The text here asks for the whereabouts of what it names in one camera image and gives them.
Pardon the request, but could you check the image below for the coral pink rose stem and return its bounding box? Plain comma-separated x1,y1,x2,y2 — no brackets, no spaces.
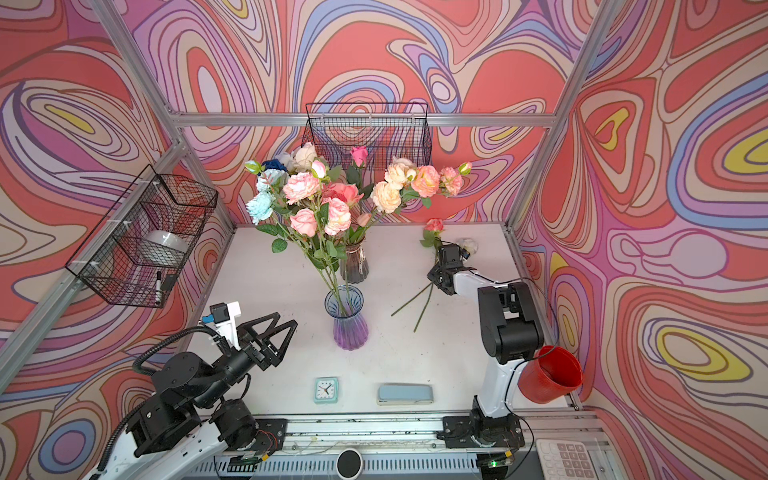
323,182,364,208

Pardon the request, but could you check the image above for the magenta rose stem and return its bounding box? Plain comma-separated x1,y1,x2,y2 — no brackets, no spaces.
346,146,369,189

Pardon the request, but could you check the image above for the black wire basket back wall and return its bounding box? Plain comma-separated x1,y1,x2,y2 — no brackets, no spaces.
302,100,432,171

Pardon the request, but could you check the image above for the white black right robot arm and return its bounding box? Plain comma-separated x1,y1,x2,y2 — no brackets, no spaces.
427,243,544,451

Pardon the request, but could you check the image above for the purple glass vase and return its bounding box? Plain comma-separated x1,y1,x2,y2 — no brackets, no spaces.
324,284,369,351

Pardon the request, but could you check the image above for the light blue carnation stem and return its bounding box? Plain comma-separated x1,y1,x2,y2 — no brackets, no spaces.
242,160,334,295

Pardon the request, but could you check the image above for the pink ranunculus spray stem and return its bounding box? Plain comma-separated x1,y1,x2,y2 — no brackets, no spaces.
282,160,352,287

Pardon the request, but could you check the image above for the blue rose stem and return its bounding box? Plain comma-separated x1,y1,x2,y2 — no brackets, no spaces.
261,158,288,172

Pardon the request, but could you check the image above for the red pink rose stem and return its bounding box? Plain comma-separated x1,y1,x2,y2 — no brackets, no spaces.
413,218,444,333

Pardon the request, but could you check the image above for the black wire basket wall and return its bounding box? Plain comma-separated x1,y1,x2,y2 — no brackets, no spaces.
302,100,432,171
66,166,218,308

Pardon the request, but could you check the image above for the pink carnation stem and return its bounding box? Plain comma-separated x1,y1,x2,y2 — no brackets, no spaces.
400,162,473,208

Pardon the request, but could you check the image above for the white calculator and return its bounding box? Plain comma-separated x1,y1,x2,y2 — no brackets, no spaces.
535,439,598,480

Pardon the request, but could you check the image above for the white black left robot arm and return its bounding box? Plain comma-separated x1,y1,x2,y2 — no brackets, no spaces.
87,305,298,479

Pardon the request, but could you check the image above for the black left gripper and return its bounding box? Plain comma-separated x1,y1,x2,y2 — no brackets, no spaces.
189,313,292,414

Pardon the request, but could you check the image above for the pink grey glass vase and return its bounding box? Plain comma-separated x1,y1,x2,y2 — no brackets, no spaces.
340,242,369,284

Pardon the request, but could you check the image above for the black wire basket left wall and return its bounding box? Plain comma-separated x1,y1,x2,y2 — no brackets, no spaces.
66,166,218,308

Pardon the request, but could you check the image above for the small teal alarm clock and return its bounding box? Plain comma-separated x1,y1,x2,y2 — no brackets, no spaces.
313,377,340,404

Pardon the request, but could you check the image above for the round black white sensor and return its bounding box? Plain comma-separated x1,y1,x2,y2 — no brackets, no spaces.
335,448,363,480

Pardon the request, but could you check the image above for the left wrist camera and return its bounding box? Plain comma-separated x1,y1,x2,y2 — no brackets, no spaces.
201,301,242,349

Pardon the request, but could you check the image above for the black marker in basket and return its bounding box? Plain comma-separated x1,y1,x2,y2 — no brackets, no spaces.
154,270,163,306

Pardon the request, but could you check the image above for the cream carnation stem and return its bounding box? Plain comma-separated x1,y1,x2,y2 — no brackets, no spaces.
350,158,416,243

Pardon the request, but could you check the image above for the red plastic cup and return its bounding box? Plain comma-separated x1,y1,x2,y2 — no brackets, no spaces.
518,346,583,404

